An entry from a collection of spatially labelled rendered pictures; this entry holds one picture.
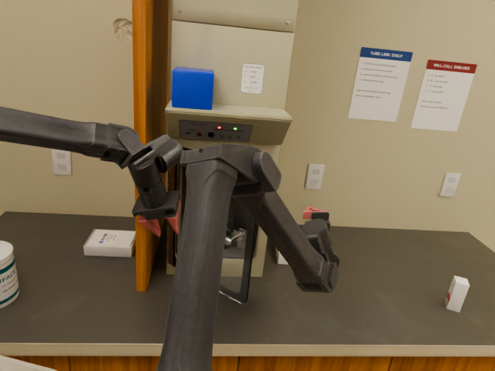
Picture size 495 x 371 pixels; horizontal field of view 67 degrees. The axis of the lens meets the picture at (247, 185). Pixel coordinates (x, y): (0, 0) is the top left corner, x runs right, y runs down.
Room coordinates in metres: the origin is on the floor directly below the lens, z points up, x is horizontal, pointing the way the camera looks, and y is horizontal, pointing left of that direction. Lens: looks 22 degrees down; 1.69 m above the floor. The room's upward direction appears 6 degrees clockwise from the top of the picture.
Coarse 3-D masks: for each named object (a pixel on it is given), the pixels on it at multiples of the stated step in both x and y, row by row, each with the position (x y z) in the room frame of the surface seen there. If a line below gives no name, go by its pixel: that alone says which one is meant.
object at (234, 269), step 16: (176, 176) 1.00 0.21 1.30; (240, 208) 0.87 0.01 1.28; (240, 224) 0.87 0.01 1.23; (176, 240) 0.99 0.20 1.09; (240, 240) 0.87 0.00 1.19; (176, 256) 0.99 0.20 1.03; (224, 256) 0.89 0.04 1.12; (240, 256) 0.86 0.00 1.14; (224, 272) 0.89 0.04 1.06; (240, 272) 0.86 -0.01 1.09; (224, 288) 0.89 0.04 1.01; (240, 288) 0.86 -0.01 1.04
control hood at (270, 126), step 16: (176, 112) 0.92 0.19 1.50; (192, 112) 0.92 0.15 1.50; (208, 112) 0.92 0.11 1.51; (224, 112) 0.93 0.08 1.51; (240, 112) 0.95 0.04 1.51; (256, 112) 0.97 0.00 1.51; (272, 112) 1.00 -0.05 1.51; (176, 128) 0.97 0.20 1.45; (256, 128) 0.97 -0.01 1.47; (272, 128) 0.97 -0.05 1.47; (288, 128) 0.98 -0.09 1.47; (272, 144) 1.04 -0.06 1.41
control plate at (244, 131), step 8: (184, 120) 0.94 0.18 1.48; (184, 128) 0.96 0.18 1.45; (192, 128) 0.96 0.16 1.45; (200, 128) 0.97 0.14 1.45; (208, 128) 0.97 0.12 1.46; (216, 128) 0.97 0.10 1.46; (224, 128) 0.97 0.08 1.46; (232, 128) 0.97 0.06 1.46; (240, 128) 0.97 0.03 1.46; (248, 128) 0.97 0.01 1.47; (184, 136) 0.99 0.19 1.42; (192, 136) 0.99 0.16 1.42; (200, 136) 0.99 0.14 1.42; (216, 136) 1.00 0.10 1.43; (224, 136) 1.00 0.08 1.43; (232, 136) 1.00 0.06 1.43; (248, 136) 1.00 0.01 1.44
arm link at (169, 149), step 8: (120, 136) 0.73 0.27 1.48; (128, 136) 0.74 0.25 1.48; (168, 136) 0.82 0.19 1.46; (128, 144) 0.73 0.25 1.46; (136, 144) 0.74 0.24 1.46; (152, 144) 0.78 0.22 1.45; (160, 144) 0.79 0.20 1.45; (168, 144) 0.80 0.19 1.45; (176, 144) 0.81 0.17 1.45; (136, 152) 0.73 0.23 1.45; (144, 152) 0.80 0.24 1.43; (160, 152) 0.77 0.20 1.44; (168, 152) 0.78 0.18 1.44; (176, 152) 0.79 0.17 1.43; (128, 160) 0.74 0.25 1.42; (168, 160) 0.77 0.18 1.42; (176, 160) 0.79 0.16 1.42; (168, 168) 0.77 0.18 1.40
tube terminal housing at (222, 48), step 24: (192, 24) 1.03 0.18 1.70; (192, 48) 1.03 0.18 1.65; (216, 48) 1.04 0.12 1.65; (240, 48) 1.05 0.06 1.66; (264, 48) 1.05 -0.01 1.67; (288, 48) 1.06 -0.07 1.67; (216, 72) 1.04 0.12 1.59; (240, 72) 1.05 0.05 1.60; (264, 72) 1.06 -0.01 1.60; (288, 72) 1.06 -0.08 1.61; (216, 96) 1.04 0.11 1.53; (240, 96) 1.05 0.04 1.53; (264, 96) 1.06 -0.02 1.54; (192, 144) 1.03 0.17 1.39; (216, 144) 1.04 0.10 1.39; (264, 144) 1.06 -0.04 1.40; (264, 240) 1.06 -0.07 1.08; (168, 264) 1.02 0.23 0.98
